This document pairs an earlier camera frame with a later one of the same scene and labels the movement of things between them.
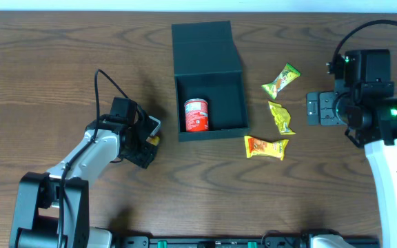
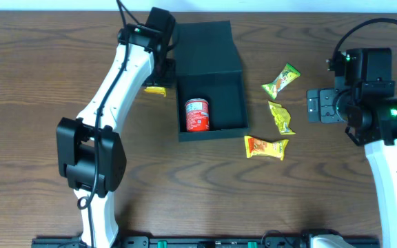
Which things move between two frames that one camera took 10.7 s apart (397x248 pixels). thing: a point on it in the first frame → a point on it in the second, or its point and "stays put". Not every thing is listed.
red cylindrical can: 196,111 stays put
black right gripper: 321,108 stays put
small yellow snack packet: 154,140 → 156,89
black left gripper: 144,151 → 158,80
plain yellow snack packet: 282,117 stays put
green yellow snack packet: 289,74 stays put
